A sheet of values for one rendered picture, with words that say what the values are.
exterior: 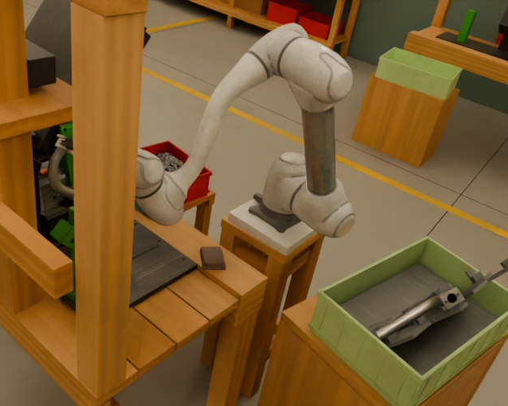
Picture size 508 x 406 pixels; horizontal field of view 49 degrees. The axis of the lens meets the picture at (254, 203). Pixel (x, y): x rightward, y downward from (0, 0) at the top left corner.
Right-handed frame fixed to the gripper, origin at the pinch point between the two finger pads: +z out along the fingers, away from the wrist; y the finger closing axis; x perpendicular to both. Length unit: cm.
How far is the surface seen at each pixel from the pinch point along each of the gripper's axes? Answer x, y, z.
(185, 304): 27, -39, -39
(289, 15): -337, -344, 269
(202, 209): -14, -82, 12
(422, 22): -378, -398, 129
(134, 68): -5, 43, -72
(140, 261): 21.1, -33.9, -17.8
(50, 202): 17.2, -9.4, 6.9
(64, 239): 26.2, 0.8, -22.5
